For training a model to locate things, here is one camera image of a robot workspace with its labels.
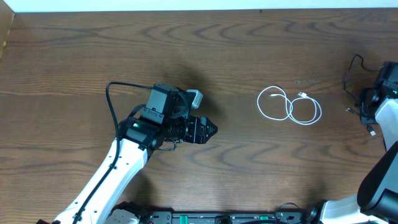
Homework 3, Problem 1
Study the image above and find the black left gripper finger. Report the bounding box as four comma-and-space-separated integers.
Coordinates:
206, 118, 218, 130
205, 128, 218, 142

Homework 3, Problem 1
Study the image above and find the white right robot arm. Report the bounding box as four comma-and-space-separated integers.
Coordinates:
312, 90, 397, 223

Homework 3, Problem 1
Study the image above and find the white usb cable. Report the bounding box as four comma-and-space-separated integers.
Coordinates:
256, 86, 323, 126

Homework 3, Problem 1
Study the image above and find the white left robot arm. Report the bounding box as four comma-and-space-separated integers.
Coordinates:
53, 116, 218, 224

